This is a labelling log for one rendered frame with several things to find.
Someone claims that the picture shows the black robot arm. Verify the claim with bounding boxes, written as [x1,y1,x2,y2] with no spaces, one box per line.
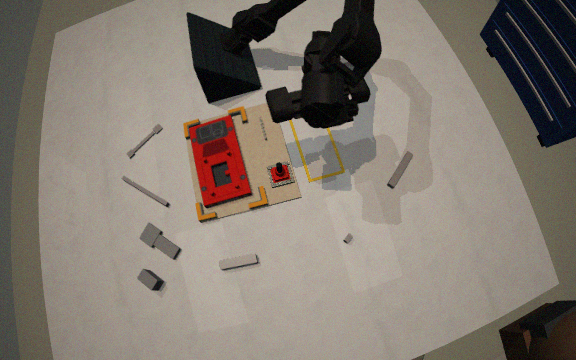
[219,0,382,129]

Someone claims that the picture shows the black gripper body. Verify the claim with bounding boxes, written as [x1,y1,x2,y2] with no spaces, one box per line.
[265,78,370,123]

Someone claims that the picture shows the dark grey long bar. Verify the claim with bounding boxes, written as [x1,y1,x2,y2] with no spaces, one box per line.
[122,176,169,207]

